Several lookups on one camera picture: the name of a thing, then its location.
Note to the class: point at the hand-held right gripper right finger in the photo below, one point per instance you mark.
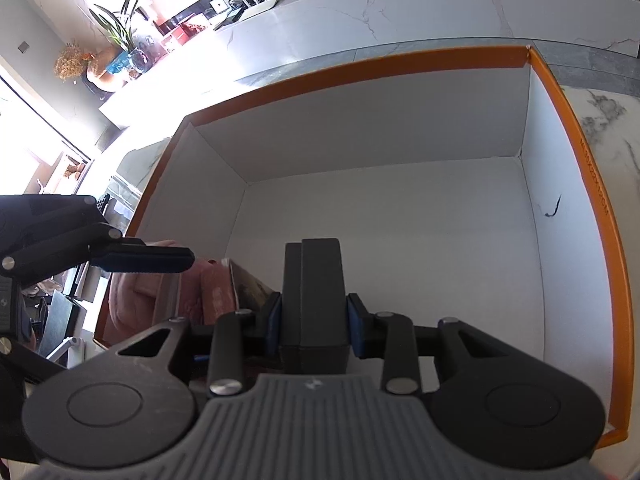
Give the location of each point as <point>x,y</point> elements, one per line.
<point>356,325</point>

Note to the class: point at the brown boots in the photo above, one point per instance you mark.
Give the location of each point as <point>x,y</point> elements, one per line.
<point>75,170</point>

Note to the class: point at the illustrated book box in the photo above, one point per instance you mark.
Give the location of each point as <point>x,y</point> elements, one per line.
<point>252,287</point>

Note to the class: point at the dark grey box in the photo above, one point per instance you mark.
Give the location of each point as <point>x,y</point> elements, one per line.
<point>315,300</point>

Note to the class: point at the dried flowers in pot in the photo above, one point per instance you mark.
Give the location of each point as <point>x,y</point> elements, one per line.
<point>75,62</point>

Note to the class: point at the red gift boxes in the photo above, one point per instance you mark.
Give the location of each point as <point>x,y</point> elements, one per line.
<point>182,35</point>

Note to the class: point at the grey wall switch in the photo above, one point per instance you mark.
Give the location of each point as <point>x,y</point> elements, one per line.
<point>22,47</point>

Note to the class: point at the green plant in blue vase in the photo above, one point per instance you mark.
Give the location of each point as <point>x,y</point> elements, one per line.
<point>125,35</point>

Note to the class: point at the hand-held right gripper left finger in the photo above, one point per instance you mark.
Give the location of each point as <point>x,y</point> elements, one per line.
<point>274,322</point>

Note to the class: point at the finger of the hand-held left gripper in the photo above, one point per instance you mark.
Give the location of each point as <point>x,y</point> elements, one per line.
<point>150,250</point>
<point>145,266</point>

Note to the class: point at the blue packet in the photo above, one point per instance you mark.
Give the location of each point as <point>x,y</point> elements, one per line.
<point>120,62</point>

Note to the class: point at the white marble tv console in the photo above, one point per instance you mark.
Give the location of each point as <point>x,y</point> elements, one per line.
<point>425,15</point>

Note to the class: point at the small black box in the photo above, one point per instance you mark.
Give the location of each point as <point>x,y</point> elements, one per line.
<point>227,17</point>

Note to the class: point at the orange cardboard box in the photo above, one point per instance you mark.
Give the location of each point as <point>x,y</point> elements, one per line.
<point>380,200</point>

